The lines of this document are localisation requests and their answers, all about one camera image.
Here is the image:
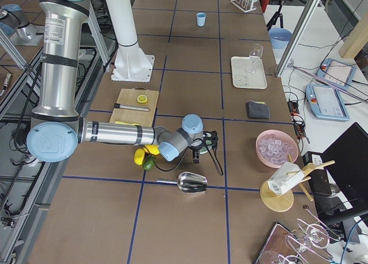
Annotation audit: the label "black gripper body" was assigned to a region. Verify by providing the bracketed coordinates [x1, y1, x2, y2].
[191, 131, 217, 152]

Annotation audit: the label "light blue plastic cup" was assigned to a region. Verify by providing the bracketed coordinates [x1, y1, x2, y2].
[196, 12, 206, 27]

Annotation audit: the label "mint green bowl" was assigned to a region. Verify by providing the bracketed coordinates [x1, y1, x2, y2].
[199, 146, 212, 154]

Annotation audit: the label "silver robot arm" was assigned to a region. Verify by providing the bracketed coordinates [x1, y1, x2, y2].
[26, 0, 208, 162]

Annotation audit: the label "metal ice scoop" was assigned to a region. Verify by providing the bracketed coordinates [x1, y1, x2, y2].
[156, 171, 208, 193]

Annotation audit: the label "pink bowl of ice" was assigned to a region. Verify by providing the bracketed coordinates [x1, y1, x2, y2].
[255, 130, 299, 168]

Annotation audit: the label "large blue bowl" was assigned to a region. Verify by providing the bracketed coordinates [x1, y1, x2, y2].
[269, 28, 293, 49]

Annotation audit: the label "yellow lemon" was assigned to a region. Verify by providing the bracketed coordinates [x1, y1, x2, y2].
[133, 148, 145, 166]
[143, 144, 160, 155]

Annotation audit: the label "green lime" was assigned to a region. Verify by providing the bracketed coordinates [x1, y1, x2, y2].
[142, 155, 156, 171]

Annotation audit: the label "grey folded cloth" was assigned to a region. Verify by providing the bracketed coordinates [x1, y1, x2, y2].
[246, 101, 270, 119]

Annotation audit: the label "cream bear tray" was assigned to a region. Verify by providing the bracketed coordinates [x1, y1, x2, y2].
[231, 56, 267, 90]

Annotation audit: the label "half lemon slice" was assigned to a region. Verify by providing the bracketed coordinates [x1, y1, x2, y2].
[137, 94, 148, 104]

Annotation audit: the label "wooden cutting board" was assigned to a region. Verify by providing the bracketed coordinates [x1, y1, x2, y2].
[110, 89, 159, 127]

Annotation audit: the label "yellow plastic knife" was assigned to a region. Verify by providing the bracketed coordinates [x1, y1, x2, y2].
[114, 121, 140, 126]

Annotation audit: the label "white carton box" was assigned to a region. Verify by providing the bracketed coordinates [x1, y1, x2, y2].
[267, 162, 304, 196]

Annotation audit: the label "clear wine glass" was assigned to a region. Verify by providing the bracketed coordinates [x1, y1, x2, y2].
[245, 43, 263, 75]

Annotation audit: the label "dark serving tray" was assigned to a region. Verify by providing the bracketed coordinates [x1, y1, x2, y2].
[253, 221, 295, 264]

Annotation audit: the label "near blue teach pendant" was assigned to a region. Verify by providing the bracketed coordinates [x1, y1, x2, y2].
[305, 84, 350, 121]

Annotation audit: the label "blue teach pendant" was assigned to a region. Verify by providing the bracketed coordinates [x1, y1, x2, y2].
[305, 84, 350, 121]
[316, 58, 357, 90]

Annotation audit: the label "black monitor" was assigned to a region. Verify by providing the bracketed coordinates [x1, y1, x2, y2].
[320, 122, 367, 225]

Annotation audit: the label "upturned wine glasses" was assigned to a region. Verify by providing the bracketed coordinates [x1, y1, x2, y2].
[259, 208, 341, 263]

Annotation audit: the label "far blue teach pendant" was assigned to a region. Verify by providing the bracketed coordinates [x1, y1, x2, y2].
[316, 58, 357, 90]

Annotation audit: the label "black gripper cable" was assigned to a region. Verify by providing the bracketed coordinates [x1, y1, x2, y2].
[155, 130, 224, 176]

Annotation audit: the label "black handled steel knife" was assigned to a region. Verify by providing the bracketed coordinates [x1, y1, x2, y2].
[114, 103, 150, 112]

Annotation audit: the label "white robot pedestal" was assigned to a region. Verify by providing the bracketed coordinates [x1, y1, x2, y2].
[106, 0, 155, 83]

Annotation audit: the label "white wire cup rack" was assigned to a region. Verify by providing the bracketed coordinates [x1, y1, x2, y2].
[230, 0, 258, 13]

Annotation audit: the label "black camera tripod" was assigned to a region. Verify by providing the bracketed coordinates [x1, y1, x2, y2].
[266, 0, 287, 31]

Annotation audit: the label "aluminium frame post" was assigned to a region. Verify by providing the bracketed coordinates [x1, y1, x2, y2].
[275, 0, 320, 77]

